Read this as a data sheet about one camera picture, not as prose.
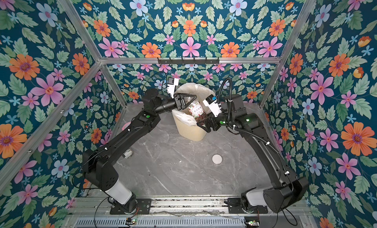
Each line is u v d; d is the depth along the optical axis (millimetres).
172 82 622
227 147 954
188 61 929
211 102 589
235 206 734
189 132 940
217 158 891
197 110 663
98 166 426
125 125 1041
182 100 616
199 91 884
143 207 737
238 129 478
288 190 376
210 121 593
